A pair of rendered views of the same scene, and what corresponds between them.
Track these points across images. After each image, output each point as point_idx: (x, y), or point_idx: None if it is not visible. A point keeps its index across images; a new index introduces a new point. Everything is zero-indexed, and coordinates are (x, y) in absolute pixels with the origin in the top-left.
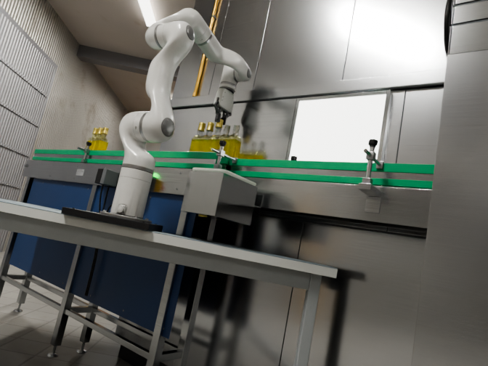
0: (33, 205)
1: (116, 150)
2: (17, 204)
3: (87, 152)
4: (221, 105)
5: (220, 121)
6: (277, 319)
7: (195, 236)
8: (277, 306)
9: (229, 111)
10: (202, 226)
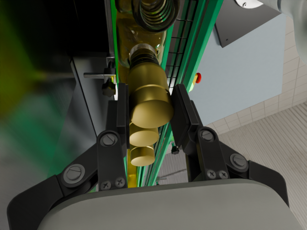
0: (216, 91)
1: (162, 161)
2: (284, 39)
3: (156, 176)
4: (260, 185)
5: (165, 90)
6: None
7: (89, 17)
8: None
9: (102, 196)
10: (85, 10)
